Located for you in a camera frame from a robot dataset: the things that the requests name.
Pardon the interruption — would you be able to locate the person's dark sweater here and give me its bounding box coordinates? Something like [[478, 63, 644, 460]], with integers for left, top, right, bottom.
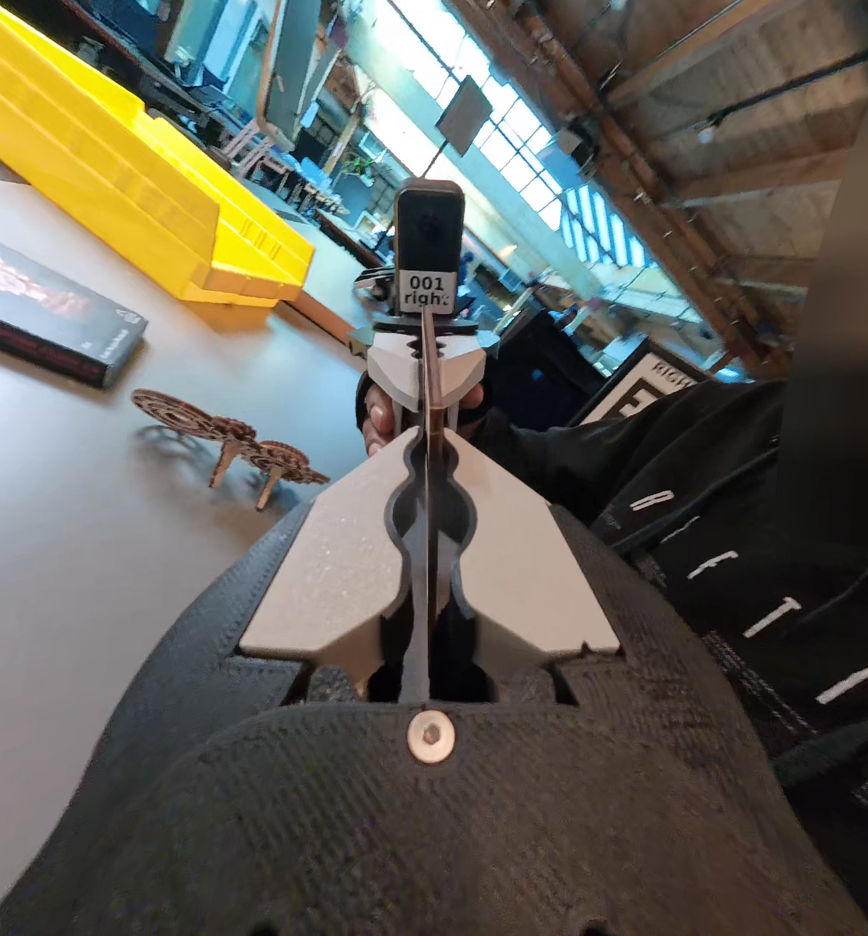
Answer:
[[588, 380, 868, 936]]

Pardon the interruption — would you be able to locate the person's right hand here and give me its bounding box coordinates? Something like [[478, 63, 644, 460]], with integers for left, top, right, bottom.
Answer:
[[361, 379, 400, 460]]

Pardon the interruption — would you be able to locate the yellow plastic bin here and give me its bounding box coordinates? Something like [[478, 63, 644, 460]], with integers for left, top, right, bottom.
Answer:
[[0, 0, 316, 308]]

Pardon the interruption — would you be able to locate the grey desk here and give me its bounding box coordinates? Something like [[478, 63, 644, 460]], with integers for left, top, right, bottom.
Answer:
[[0, 142, 406, 933]]

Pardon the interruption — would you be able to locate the hanging square sign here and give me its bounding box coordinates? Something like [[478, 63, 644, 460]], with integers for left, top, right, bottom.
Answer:
[[436, 75, 495, 156]]

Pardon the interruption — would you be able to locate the person's right forearm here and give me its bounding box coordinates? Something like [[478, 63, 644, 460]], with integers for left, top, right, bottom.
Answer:
[[471, 380, 786, 527]]

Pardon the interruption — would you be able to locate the black monitor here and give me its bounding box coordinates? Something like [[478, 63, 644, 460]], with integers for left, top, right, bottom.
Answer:
[[487, 311, 651, 427]]

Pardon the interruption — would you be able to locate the wooden gear assembly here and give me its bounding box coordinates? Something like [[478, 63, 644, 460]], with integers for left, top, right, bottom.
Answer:
[[130, 388, 331, 511]]

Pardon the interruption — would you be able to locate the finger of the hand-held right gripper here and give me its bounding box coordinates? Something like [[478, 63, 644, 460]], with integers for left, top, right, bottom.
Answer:
[[366, 335, 425, 412], [440, 338, 488, 410]]

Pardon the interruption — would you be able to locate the black and white printed sign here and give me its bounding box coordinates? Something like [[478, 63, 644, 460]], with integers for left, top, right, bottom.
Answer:
[[572, 351, 709, 427]]

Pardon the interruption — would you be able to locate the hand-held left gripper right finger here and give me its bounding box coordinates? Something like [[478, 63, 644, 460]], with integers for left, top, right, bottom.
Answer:
[[434, 426, 623, 697]]

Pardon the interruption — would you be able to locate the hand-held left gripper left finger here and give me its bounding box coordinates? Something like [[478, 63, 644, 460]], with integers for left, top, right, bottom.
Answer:
[[237, 426, 428, 697]]

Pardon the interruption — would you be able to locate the wooden sheet with gears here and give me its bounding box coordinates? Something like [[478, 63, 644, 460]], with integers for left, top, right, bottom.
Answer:
[[415, 307, 450, 703]]

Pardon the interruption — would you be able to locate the black puzzle box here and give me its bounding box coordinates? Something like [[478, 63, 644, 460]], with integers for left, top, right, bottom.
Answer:
[[0, 225, 148, 389]]

